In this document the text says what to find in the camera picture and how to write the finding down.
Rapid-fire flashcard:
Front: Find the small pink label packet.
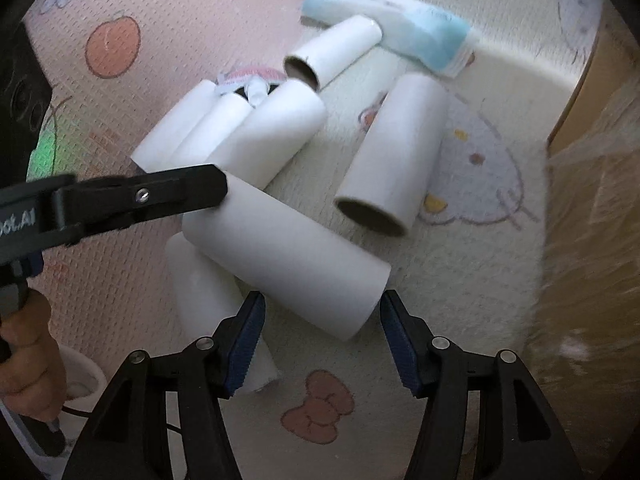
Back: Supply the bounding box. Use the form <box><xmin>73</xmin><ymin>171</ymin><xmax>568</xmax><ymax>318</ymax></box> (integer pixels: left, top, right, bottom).
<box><xmin>214</xmin><ymin>64</ymin><xmax>288</xmax><ymax>108</ymax></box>

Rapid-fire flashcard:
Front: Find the person's left hand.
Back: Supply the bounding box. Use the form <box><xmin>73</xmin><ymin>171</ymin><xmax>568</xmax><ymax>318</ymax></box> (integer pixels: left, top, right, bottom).
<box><xmin>0</xmin><ymin>290</ymin><xmax>68</xmax><ymax>423</ymax></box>

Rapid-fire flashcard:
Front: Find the blue tissue packet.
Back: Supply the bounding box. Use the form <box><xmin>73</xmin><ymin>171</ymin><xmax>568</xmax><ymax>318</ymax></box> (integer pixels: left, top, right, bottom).
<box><xmin>300</xmin><ymin>0</ymin><xmax>476</xmax><ymax>80</ymax></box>

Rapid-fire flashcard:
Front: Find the black cable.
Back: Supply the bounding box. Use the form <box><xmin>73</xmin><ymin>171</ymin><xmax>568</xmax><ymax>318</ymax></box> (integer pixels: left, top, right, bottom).
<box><xmin>62</xmin><ymin>405</ymin><xmax>183</xmax><ymax>433</ymax></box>

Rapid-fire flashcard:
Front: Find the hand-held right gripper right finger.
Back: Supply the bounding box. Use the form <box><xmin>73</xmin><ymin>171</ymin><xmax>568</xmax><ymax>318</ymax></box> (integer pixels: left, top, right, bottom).
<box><xmin>379</xmin><ymin>290</ymin><xmax>586</xmax><ymax>480</ymax></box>

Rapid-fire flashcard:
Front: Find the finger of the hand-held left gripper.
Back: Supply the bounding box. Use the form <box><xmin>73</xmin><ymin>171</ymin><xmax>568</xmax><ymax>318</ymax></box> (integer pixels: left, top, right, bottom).
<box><xmin>52</xmin><ymin>162</ymin><xmax>230</xmax><ymax>248</ymax></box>

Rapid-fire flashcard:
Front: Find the brown cardboard box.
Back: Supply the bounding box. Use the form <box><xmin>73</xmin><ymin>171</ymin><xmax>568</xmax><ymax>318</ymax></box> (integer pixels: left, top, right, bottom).
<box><xmin>520</xmin><ymin>5</ymin><xmax>640</xmax><ymax>441</ymax></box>

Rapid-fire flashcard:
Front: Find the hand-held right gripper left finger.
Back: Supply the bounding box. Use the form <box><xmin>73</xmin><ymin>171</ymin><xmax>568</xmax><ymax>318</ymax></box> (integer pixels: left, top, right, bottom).
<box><xmin>60</xmin><ymin>290</ymin><xmax>266</xmax><ymax>480</ymax></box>

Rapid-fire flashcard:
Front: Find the pile of white paper rolls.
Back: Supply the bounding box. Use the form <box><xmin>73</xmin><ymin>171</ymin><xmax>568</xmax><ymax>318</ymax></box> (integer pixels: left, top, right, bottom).
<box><xmin>131</xmin><ymin>14</ymin><xmax>448</xmax><ymax>393</ymax></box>

